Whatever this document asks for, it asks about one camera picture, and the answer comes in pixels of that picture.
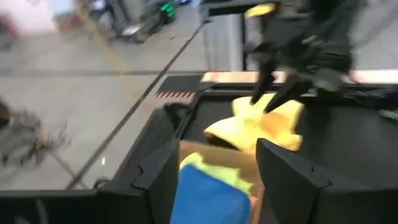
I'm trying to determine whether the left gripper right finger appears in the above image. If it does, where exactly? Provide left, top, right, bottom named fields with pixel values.
left=255, top=138, right=373, bottom=224

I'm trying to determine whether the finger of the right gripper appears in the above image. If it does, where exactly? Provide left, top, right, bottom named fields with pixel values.
left=250, top=55, right=277, bottom=105
left=264, top=76, right=312, bottom=114

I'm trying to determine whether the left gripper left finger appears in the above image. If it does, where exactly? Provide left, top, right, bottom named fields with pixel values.
left=96, top=139, right=180, bottom=224

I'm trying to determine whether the yellow microfiber towel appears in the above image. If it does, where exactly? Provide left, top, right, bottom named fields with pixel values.
left=203, top=92, right=306, bottom=154

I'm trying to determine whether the blue microfiber towel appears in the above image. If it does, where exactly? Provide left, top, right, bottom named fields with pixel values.
left=169, top=164, right=253, bottom=224

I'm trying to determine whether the wooden table side board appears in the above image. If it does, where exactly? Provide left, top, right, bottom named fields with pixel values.
left=200, top=70, right=398, bottom=85

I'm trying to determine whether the small yellow block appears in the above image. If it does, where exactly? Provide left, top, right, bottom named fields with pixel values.
left=244, top=2, right=277, bottom=19

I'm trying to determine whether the orange translucent plastic bin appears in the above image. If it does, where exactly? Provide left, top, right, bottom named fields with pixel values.
left=178, top=139, right=266, bottom=224

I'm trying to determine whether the black hazard striped mat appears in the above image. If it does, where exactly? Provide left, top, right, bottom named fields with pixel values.
left=154, top=73, right=205, bottom=100

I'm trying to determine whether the black cable tangle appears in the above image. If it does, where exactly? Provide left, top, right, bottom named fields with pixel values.
left=0, top=107, right=71, bottom=167

